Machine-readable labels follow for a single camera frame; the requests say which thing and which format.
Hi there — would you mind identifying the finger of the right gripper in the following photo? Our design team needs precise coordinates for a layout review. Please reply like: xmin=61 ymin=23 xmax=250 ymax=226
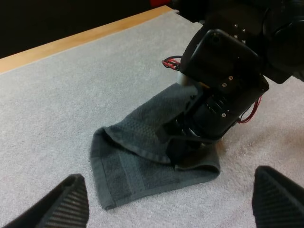
xmin=167 ymin=137 xmax=209 ymax=167

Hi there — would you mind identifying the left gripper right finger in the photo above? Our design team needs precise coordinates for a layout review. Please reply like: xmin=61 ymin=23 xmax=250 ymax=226
xmin=251 ymin=165 xmax=304 ymax=228

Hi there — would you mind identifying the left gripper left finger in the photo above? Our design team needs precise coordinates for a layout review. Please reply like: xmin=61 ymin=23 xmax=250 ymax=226
xmin=0 ymin=173 xmax=90 ymax=228

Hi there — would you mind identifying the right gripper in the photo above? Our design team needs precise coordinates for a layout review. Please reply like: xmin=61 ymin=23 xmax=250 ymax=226
xmin=157 ymin=28 xmax=270 ymax=144

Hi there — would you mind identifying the dark grey-green towel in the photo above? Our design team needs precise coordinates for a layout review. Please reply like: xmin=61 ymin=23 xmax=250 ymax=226
xmin=89 ymin=83 xmax=222 ymax=211

